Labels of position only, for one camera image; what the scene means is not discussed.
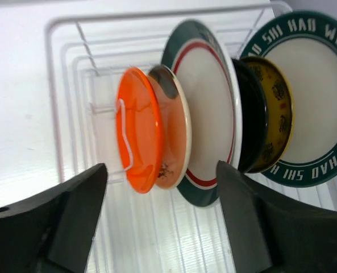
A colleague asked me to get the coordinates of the white plate teal red rim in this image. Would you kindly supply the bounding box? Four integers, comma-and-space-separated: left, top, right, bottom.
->
161, 19, 243, 207

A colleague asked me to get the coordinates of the brown yellow patterned plate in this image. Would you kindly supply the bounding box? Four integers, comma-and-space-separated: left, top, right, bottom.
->
241, 56, 294, 173

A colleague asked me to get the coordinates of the cream plate black brush mark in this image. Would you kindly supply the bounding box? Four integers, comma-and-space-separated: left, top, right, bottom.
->
147, 64, 192, 189

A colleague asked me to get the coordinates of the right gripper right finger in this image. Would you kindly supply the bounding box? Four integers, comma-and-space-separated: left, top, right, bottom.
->
216, 161, 337, 272

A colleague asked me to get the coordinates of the white wire dish rack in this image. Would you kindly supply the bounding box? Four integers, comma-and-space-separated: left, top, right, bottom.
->
45, 2, 337, 272

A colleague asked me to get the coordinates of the white plate dark green rim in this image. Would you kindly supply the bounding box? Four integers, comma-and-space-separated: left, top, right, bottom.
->
242, 10, 337, 187

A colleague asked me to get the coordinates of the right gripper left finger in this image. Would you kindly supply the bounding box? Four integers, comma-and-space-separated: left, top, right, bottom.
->
0, 163, 107, 272

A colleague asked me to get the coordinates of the orange plate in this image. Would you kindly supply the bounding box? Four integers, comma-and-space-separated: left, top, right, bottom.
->
116, 67, 164, 194

